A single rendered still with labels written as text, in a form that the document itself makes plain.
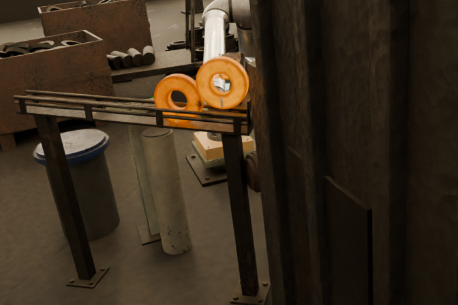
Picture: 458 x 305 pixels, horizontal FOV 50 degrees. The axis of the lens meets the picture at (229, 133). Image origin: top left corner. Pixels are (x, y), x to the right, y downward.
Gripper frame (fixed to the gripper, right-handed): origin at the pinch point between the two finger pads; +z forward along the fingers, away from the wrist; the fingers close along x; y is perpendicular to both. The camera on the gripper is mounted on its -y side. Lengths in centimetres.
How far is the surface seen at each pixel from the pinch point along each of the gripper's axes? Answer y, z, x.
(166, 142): -23.5, -28.4, -31.4
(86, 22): 60, -290, -232
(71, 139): -25, -46, -85
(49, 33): 49, -270, -260
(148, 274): -75, -27, -41
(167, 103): -7.6, -0.9, -18.0
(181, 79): -0.7, 1.1, -12.1
